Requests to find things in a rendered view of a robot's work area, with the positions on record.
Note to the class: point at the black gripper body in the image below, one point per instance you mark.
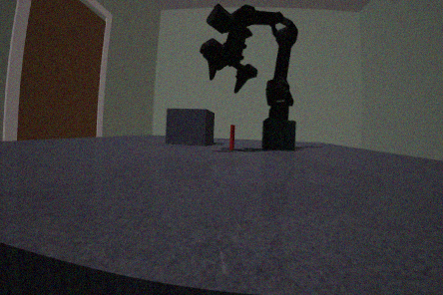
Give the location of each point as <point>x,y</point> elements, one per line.
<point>231,53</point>

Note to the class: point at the red peg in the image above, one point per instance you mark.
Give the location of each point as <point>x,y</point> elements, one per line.
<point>231,142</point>

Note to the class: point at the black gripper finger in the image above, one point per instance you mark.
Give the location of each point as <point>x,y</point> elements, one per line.
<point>242,79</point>
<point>213,57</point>

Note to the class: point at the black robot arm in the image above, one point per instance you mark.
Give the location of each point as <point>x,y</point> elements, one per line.
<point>235,23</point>

